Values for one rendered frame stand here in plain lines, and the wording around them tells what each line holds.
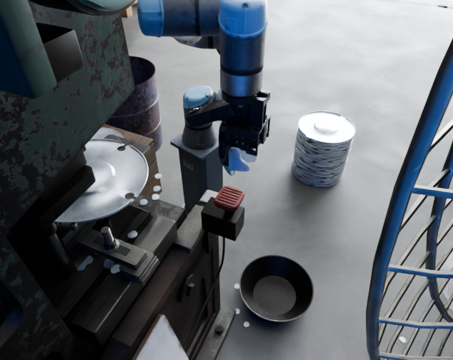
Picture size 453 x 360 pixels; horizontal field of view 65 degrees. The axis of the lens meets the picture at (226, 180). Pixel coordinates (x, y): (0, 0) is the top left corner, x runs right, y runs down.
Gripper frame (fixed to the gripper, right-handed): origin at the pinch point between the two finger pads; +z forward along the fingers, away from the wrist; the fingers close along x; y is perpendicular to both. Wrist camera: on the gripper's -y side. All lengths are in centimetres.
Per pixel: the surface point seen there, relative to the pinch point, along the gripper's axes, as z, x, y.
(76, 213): 6.3, -20.4, -27.3
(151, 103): 51, 86, -85
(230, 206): 8.5, -2.8, 1.5
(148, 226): 14.1, -11.9, -15.7
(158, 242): 14.1, -15.1, -11.0
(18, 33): -41, -35, -3
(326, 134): 54, 101, 10
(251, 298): 83, 17, 3
